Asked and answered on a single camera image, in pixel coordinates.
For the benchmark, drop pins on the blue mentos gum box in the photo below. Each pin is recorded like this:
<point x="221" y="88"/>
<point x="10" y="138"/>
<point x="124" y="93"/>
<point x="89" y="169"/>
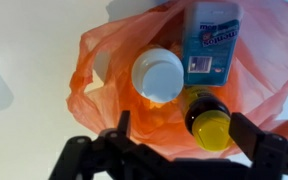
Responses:
<point x="210" y="43"/>

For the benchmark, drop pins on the white capped pill bottle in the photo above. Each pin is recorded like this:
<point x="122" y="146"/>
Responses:
<point x="159" y="76"/>

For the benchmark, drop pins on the yellow capped yellow bottle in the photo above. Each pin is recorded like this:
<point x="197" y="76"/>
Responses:
<point x="210" y="128"/>

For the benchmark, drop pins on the orange plastic bag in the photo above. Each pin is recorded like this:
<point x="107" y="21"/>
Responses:
<point x="117" y="106"/>

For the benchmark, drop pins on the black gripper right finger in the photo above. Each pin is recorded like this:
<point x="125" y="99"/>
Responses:
<point x="247" y="135"/>

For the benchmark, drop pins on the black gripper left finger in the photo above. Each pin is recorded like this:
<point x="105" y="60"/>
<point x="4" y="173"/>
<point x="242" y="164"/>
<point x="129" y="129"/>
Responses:
<point x="124" y="122"/>

